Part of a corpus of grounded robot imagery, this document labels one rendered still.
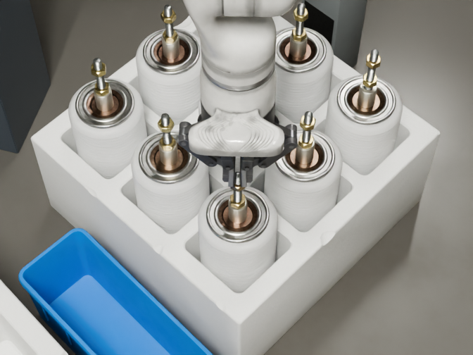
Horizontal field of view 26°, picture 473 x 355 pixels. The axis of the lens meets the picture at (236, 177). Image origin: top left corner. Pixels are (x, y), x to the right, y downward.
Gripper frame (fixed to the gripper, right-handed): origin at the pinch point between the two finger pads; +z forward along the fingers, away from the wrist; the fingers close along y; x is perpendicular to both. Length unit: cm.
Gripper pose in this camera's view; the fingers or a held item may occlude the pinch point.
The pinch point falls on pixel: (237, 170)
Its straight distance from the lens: 113.7
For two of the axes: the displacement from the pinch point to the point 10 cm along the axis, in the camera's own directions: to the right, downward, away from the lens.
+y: -10.0, -0.3, 0.1
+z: 0.0, 5.3, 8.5
